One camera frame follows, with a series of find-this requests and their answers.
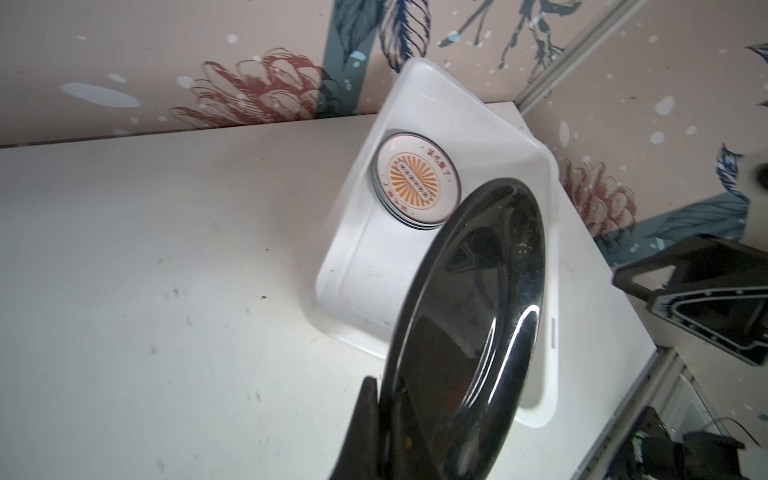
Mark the white plastic bin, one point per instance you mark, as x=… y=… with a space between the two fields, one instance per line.
x=366 y=259

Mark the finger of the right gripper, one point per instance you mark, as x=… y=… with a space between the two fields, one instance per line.
x=710 y=287

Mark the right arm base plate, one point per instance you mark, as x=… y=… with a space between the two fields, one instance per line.
x=648 y=452

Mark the orange sunburst plate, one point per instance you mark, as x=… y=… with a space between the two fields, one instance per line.
x=415 y=180

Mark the black plate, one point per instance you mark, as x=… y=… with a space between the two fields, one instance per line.
x=465 y=338

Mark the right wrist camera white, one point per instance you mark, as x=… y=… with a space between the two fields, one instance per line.
x=752 y=182

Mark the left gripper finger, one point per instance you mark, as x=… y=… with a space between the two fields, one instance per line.
x=359 y=454

